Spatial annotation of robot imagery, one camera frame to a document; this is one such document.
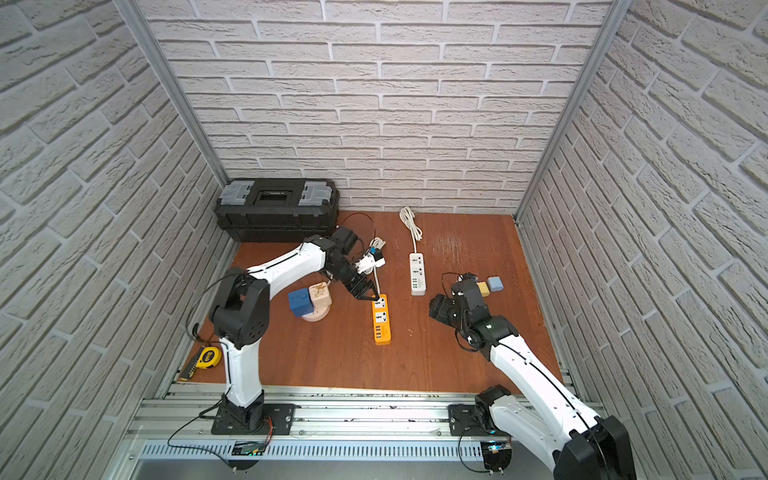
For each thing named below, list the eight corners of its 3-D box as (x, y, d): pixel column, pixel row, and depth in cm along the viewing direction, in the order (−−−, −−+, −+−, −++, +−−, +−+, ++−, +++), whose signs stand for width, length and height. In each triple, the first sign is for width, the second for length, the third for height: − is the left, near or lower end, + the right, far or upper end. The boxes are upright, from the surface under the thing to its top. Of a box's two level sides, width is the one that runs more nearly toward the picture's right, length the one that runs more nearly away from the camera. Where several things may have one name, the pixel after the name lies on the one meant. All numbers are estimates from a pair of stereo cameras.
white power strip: (410, 295, 98) (411, 291, 96) (409, 256, 109) (409, 252, 106) (425, 295, 98) (426, 291, 96) (422, 256, 109) (423, 252, 107)
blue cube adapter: (296, 322, 92) (290, 310, 86) (293, 305, 96) (287, 293, 89) (316, 315, 94) (310, 303, 87) (312, 299, 97) (307, 287, 91)
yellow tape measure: (186, 381, 81) (180, 378, 79) (182, 362, 85) (177, 359, 82) (223, 361, 85) (219, 358, 83) (218, 344, 88) (214, 341, 86)
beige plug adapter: (316, 314, 94) (311, 302, 87) (313, 298, 97) (308, 286, 91) (334, 308, 95) (330, 296, 89) (330, 293, 99) (326, 281, 92)
